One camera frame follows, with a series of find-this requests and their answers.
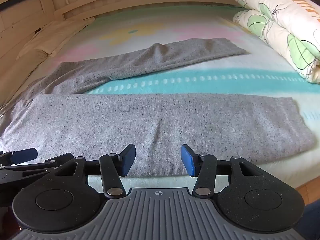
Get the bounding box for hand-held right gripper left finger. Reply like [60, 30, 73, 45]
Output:
[50, 144, 137, 198]

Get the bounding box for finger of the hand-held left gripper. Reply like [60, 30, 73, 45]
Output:
[0, 152, 75, 180]
[0, 148, 38, 167]

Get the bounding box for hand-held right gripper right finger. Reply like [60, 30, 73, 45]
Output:
[180, 144, 265, 197]

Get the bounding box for grey pants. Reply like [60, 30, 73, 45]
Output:
[0, 37, 317, 178]

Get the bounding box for pastel printed blanket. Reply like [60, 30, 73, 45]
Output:
[0, 4, 320, 189]

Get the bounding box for person's leg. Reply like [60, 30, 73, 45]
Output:
[303, 201, 320, 240]

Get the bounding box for folded floral quilt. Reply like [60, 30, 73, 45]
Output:
[232, 0, 320, 84]

